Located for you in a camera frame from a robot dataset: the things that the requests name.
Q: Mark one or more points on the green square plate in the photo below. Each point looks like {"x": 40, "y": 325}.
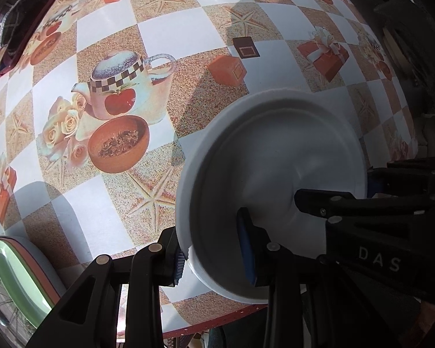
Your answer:
{"x": 23, "y": 285}

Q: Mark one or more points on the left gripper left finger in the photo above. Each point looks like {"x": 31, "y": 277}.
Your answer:
{"x": 87, "y": 314}

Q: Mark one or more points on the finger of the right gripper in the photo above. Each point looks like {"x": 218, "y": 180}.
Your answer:
{"x": 407, "y": 178}
{"x": 327, "y": 204}

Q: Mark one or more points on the white round plate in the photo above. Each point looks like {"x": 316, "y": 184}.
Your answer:
{"x": 257, "y": 153}

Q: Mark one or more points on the blue square plate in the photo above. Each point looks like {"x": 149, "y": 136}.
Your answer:
{"x": 42, "y": 261}

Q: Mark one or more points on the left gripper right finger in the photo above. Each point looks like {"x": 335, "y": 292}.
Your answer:
{"x": 269, "y": 264}

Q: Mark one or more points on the orange square plate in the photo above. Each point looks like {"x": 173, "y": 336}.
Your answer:
{"x": 35, "y": 271}

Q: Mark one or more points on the patterned vinyl tablecloth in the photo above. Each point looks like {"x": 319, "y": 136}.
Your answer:
{"x": 109, "y": 97}

